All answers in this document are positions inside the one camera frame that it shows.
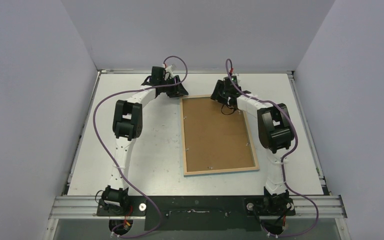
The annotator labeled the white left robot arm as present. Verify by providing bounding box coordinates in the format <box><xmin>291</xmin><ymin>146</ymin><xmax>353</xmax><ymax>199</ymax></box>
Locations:
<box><xmin>101</xmin><ymin>63</ymin><xmax>189</xmax><ymax>216</ymax></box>

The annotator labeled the aluminium front rail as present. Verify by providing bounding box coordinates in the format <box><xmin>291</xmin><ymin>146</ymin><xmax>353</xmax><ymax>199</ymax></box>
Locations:
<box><xmin>48</xmin><ymin>195</ymin><xmax>348</xmax><ymax>220</ymax></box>

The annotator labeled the brown cardboard backing board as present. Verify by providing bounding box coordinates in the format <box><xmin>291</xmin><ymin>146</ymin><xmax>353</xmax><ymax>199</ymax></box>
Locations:
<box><xmin>182</xmin><ymin>97</ymin><xmax>256</xmax><ymax>173</ymax></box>

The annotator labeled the blue wooden picture frame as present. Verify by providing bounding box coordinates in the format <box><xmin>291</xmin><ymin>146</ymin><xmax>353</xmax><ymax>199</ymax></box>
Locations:
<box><xmin>179</xmin><ymin>94</ymin><xmax>260</xmax><ymax>177</ymax></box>

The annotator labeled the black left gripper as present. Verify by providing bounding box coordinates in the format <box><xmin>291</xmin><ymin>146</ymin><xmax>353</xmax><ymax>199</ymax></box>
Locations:
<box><xmin>160</xmin><ymin>76</ymin><xmax>188</xmax><ymax>99</ymax></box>

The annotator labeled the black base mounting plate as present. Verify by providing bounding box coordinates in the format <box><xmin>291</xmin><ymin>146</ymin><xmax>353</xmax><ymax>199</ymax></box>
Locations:
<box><xmin>96</xmin><ymin>195</ymin><xmax>296</xmax><ymax>234</ymax></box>

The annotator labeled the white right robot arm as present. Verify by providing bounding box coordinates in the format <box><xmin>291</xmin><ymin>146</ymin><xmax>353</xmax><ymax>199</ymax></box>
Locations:
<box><xmin>210</xmin><ymin>75</ymin><xmax>295</xmax><ymax>215</ymax></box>

